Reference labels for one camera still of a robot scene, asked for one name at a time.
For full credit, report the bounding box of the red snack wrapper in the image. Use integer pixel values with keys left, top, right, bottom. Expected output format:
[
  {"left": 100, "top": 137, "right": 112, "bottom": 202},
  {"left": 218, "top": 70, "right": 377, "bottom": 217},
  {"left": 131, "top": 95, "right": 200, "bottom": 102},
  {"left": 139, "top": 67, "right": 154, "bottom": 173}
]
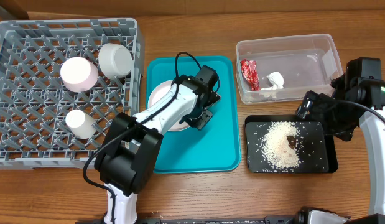
[{"left": 240, "top": 59, "right": 260, "bottom": 91}]

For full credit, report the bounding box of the teal plastic tray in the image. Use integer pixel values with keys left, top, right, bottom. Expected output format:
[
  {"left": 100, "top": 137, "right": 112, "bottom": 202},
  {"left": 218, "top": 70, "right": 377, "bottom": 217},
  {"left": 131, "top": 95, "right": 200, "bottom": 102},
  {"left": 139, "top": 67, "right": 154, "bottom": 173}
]
[{"left": 146, "top": 55, "right": 241, "bottom": 174}]

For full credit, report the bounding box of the white cup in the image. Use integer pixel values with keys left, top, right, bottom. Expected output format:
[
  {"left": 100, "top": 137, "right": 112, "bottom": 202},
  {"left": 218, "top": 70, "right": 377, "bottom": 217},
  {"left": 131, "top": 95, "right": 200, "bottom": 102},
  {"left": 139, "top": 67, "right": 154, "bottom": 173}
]
[{"left": 65, "top": 110, "right": 96, "bottom": 139}]

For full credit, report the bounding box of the grey bowl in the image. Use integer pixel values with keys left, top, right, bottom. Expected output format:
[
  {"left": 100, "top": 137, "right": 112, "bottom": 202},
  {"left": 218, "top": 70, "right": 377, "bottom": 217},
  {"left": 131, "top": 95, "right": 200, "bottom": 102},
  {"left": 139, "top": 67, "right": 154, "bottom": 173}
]
[{"left": 98, "top": 43, "right": 134, "bottom": 80}]

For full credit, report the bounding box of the brown food scrap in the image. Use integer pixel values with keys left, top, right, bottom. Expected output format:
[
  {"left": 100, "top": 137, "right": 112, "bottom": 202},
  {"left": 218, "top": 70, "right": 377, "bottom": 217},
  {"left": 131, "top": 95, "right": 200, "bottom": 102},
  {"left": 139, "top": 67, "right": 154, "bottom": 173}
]
[{"left": 287, "top": 136, "right": 297, "bottom": 149}]

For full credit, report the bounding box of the white rice pile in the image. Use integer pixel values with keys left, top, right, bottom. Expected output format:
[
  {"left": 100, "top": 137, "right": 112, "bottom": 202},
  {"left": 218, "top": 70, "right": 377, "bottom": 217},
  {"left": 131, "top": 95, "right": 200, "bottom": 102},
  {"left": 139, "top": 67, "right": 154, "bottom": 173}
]
[{"left": 248, "top": 120, "right": 327, "bottom": 172}]

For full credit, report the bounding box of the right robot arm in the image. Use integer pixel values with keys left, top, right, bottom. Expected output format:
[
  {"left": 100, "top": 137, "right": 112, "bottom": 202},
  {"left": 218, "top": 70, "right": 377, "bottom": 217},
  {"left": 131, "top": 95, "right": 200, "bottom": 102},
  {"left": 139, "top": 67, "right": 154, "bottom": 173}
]
[{"left": 295, "top": 57, "right": 385, "bottom": 223}]

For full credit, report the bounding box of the pink small plate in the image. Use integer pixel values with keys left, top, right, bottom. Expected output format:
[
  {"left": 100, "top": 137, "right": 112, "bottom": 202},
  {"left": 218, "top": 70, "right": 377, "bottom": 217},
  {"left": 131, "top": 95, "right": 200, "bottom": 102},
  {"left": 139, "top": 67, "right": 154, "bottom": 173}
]
[{"left": 60, "top": 57, "right": 98, "bottom": 93}]

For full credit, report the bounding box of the grey plastic dish rack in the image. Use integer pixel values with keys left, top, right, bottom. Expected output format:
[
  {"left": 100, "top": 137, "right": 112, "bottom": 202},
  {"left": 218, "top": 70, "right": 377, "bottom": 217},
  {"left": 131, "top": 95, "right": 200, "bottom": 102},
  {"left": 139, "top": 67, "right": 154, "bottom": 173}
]
[{"left": 0, "top": 18, "right": 144, "bottom": 170}]

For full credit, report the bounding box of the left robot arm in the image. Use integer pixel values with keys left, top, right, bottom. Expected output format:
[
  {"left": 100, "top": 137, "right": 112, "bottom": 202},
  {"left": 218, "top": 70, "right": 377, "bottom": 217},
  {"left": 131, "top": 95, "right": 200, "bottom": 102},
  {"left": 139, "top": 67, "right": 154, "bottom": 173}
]
[{"left": 92, "top": 72, "right": 220, "bottom": 223}]

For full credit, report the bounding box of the black plastic tray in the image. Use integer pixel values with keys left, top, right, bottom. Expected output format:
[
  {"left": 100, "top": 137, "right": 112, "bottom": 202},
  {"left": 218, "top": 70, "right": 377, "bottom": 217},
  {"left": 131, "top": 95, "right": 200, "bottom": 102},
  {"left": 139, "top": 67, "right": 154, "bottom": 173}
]
[{"left": 244, "top": 114, "right": 338, "bottom": 174}]

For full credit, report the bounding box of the white tissue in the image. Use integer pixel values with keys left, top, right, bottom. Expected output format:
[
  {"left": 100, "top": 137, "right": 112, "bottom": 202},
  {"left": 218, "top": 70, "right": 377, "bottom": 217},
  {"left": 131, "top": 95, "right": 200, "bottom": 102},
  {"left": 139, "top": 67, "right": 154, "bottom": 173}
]
[{"left": 260, "top": 72, "right": 285, "bottom": 98}]

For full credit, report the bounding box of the clear plastic bin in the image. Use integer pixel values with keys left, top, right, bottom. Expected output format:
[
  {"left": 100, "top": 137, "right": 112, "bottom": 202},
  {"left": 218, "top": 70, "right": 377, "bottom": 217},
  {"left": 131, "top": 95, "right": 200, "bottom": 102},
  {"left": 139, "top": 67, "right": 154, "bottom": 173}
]
[{"left": 236, "top": 34, "right": 343, "bottom": 104}]

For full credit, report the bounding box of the large white plate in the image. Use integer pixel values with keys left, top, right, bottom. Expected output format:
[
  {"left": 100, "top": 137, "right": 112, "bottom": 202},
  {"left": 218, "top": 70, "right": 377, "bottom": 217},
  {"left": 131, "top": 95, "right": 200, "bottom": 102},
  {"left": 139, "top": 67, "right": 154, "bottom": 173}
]
[{"left": 147, "top": 80, "right": 190, "bottom": 132}]

